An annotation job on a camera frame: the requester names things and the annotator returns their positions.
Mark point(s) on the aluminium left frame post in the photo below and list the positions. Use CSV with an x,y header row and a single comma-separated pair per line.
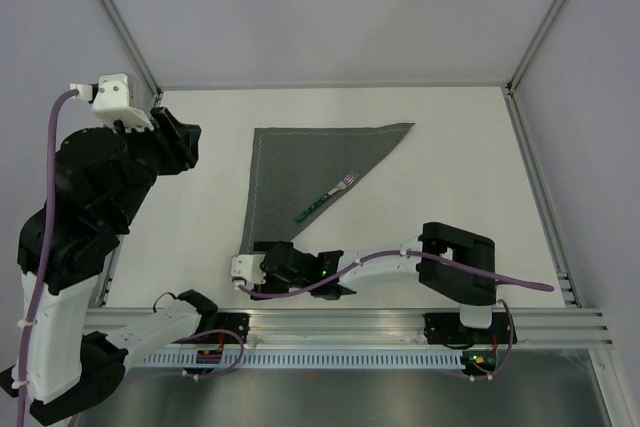
x,y
130,46

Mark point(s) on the aluminium frame post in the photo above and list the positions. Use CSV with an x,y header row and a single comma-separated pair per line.
x,y
130,46
551,15

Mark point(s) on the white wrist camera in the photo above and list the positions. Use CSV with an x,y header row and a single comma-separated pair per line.
x,y
246,270
112,101

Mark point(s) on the white slotted cable duct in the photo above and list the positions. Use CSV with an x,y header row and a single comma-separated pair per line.
x,y
437,359

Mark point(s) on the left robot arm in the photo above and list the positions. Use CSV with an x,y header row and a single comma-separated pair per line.
x,y
97,180

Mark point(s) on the fork with green handle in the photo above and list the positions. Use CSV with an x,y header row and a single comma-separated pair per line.
x,y
341,186

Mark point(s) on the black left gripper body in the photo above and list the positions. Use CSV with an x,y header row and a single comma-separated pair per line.
x,y
168,155

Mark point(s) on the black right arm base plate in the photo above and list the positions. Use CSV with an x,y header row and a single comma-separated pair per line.
x,y
446,329

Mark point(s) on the grey cloth napkin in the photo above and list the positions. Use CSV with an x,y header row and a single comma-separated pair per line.
x,y
292,168

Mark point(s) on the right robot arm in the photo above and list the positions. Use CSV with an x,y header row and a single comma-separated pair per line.
x,y
453,262

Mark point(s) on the aluminium right frame post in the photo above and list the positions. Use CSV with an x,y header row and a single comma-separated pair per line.
x,y
551,15

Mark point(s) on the aluminium front rail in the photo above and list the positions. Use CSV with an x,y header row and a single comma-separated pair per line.
x,y
536,328

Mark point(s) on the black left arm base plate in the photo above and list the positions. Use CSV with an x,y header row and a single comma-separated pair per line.
x,y
218,327

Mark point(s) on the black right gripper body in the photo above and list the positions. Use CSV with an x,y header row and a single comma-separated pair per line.
x,y
274,282

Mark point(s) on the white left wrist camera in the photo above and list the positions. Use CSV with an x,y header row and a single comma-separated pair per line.
x,y
112,101

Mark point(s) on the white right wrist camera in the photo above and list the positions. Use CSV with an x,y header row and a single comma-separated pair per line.
x,y
246,270

